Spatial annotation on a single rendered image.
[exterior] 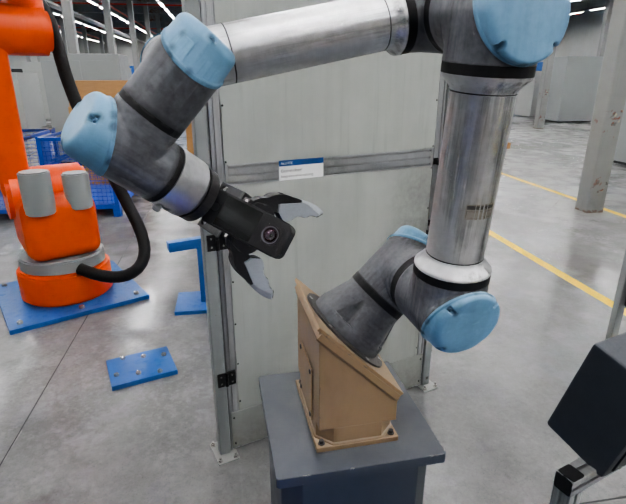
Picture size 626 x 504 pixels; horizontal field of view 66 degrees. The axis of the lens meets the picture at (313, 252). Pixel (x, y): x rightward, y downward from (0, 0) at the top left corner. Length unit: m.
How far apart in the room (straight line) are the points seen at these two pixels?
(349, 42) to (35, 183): 3.22
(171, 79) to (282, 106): 1.42
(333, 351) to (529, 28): 0.53
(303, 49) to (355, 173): 1.48
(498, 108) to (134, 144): 0.43
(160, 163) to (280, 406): 0.62
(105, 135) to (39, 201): 3.26
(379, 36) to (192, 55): 0.29
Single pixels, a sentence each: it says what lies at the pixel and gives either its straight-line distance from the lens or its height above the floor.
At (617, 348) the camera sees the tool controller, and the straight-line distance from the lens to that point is 0.86.
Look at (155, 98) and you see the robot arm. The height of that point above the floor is 1.61.
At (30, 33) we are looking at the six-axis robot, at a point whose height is 1.90.
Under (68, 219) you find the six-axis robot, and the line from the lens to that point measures 3.91.
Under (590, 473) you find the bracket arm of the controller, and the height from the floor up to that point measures 1.05.
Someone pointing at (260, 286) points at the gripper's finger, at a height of 1.35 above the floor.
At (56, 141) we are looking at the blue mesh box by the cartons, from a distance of 6.55.
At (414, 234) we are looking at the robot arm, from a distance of 0.86.
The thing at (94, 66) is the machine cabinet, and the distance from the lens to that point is 10.64.
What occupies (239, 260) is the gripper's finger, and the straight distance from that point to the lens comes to 0.66.
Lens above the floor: 1.63
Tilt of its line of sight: 20 degrees down
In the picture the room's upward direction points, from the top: straight up
